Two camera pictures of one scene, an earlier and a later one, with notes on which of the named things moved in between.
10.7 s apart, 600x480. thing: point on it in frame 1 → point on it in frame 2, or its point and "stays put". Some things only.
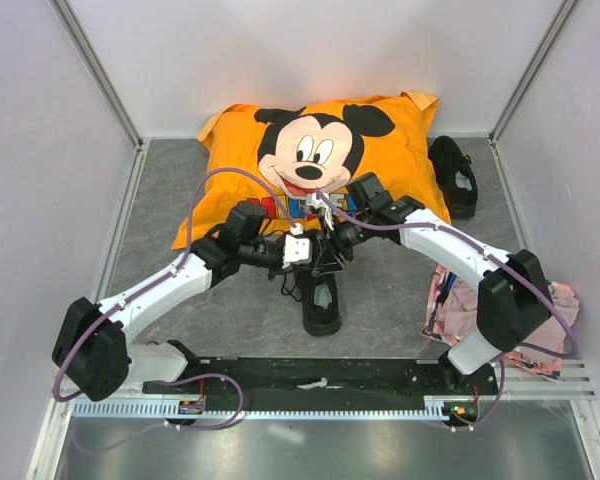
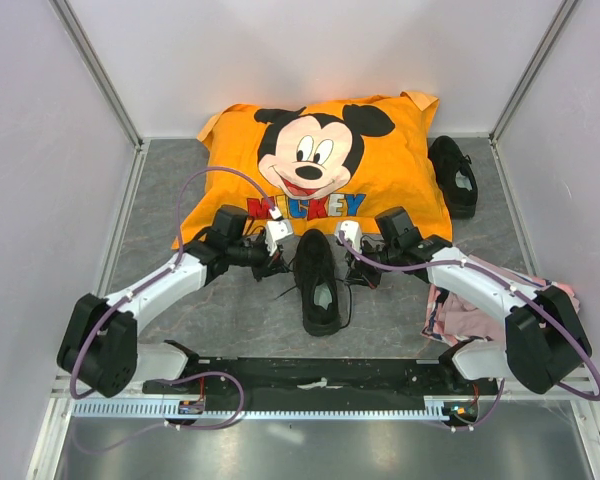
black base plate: (384, 378) stays put
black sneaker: (320, 303) stays put
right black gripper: (327, 261) → (360, 267)
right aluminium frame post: (558, 21) stays put
